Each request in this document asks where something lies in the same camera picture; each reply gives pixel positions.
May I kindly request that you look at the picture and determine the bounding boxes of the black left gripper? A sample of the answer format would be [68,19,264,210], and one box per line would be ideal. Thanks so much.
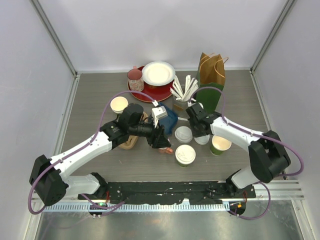
[128,116,172,149]

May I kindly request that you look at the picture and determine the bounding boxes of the stack of white lids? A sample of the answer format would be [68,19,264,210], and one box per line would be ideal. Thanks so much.
[174,126,193,144]

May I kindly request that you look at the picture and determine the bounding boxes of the green paper cups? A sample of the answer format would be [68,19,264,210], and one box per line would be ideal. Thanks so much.
[110,96,129,114]

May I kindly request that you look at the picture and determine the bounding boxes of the white cup lid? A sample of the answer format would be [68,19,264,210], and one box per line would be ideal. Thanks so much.
[194,135,210,145]
[175,144,196,162]

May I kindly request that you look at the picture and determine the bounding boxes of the small pink handled cup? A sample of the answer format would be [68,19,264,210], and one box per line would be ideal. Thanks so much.
[158,147,174,154]

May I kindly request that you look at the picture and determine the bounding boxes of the green paper coffee cup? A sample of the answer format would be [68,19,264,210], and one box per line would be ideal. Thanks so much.
[177,160,193,167]

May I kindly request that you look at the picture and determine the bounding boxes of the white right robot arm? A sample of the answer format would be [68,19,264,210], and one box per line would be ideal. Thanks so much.
[186,103,291,198]

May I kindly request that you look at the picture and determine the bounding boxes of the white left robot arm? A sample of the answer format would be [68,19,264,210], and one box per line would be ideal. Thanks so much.
[29,103,171,207]

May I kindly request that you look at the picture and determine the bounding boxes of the cardboard cup carrier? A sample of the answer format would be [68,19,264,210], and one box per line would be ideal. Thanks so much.
[118,112,149,150]

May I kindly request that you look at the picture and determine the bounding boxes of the wrapped white straw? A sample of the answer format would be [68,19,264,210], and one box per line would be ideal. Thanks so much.
[177,116,189,122]

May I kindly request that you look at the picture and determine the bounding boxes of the grey metal utensil tin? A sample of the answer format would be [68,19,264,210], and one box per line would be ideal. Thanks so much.
[172,97,189,119]

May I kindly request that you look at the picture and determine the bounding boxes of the blue shell-shaped dish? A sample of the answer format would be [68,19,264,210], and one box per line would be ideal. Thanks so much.
[158,102,178,136]

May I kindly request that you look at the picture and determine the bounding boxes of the bundle of wrapped white utensils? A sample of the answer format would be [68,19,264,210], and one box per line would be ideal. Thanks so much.
[170,75,199,102]

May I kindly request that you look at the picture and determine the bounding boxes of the red round tray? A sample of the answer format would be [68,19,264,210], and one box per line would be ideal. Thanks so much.
[131,78,174,103]

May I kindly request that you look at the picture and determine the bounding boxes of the pink floral mug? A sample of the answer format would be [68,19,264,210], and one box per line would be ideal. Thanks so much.
[127,66,144,92]

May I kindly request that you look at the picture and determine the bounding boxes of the green brown paper bag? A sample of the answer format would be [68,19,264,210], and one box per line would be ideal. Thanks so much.
[195,52,229,114]

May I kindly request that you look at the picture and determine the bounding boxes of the white paper plate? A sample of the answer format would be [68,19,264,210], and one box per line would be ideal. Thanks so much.
[142,61,176,87]

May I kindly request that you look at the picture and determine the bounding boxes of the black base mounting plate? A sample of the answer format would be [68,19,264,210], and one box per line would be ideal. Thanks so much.
[86,181,256,205]

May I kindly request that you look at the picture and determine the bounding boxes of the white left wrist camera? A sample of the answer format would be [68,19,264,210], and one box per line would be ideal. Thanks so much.
[151,106,168,127]

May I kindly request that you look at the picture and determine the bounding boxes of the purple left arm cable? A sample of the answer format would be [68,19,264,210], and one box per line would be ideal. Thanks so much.
[27,90,159,217]

